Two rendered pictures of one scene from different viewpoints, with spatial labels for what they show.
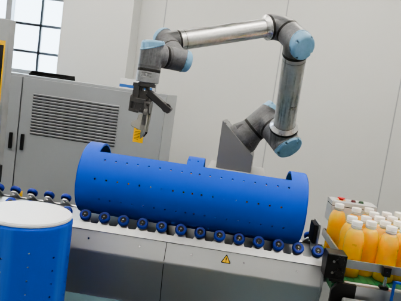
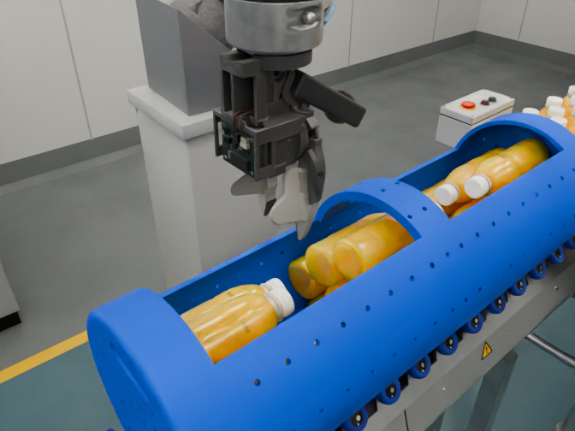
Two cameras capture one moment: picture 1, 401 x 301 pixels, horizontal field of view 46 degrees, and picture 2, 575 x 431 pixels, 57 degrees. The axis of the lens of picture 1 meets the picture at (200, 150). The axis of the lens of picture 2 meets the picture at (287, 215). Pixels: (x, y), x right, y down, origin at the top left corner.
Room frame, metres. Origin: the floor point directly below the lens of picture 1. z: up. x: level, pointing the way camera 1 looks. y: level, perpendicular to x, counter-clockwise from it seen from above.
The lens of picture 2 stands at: (1.50, 0.58, 1.64)
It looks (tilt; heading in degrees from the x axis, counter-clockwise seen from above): 34 degrees down; 317
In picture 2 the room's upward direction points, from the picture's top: straight up
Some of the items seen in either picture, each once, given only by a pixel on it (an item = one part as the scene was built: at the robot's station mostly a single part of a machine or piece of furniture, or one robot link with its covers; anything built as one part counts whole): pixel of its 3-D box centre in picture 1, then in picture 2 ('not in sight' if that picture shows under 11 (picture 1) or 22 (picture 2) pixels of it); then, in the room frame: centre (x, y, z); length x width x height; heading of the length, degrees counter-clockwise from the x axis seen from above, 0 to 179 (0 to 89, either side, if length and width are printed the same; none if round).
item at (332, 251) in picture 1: (333, 264); not in sight; (1.64, -0.53, 0.95); 0.10 x 0.07 x 0.10; 177
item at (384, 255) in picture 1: (386, 255); not in sight; (1.70, -0.73, 0.99); 0.07 x 0.07 x 0.19
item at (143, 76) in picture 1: (147, 77); (276, 21); (1.87, 0.24, 1.52); 0.10 x 0.09 x 0.05; 177
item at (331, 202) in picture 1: (350, 211); (475, 119); (2.12, -0.71, 1.05); 0.20 x 0.10 x 0.10; 87
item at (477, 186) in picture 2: not in sight; (477, 186); (1.85, -0.22, 1.16); 0.04 x 0.02 x 0.04; 177
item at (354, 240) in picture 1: (352, 249); not in sight; (1.71, -0.61, 0.99); 0.07 x 0.07 x 0.19
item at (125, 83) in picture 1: (136, 85); not in sight; (3.65, 0.56, 1.48); 0.24 x 0.12 x 0.08; 94
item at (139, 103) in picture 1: (142, 98); (268, 108); (1.87, 0.25, 1.44); 0.09 x 0.08 x 0.12; 87
